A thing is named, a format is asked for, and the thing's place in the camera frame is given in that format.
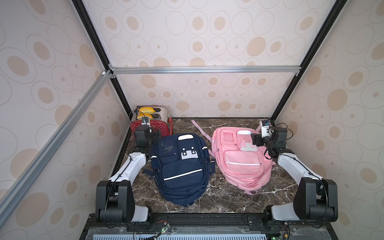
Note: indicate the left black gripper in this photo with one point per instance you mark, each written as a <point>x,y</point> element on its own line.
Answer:
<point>153,135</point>

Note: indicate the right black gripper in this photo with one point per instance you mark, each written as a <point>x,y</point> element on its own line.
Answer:
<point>257,140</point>

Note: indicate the pink backpack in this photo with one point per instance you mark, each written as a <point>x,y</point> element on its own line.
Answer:
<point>243,164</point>

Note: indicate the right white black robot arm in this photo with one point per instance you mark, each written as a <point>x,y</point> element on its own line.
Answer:
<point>316,199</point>

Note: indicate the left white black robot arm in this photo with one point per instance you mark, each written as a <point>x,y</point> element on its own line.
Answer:
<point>115,202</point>

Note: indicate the navy blue backpack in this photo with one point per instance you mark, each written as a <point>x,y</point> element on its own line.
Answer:
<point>181,167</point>

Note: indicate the yellow toast slice front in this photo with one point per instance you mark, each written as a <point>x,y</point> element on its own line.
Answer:
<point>141,116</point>

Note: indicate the yellow toast slice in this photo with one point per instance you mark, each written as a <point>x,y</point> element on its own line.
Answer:
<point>141,116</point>
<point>147,110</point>

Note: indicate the red dotted toaster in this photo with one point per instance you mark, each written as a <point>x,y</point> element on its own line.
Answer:
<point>161,124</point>

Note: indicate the yellow toast slice rear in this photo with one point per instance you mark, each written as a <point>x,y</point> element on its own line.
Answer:
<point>147,110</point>

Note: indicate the small green circuit board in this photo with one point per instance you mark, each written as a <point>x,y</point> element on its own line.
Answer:
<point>165,228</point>

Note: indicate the left diagonal aluminium bar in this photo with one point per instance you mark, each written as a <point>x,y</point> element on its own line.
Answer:
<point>23,184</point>

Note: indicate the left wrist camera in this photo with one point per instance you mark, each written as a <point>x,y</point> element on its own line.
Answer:
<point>146,121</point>

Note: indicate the horizontal aluminium frame bar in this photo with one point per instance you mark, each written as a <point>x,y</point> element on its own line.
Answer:
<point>204,70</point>

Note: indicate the black left corner post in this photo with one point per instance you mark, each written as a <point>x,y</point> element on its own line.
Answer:
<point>97,44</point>

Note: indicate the black corner post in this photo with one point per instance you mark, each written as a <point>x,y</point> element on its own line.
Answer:
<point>318,41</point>
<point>97,44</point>

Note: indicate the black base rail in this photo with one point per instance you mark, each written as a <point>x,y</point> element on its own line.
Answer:
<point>210,226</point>

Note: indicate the black right corner post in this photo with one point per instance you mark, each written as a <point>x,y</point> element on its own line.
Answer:
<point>318,41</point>

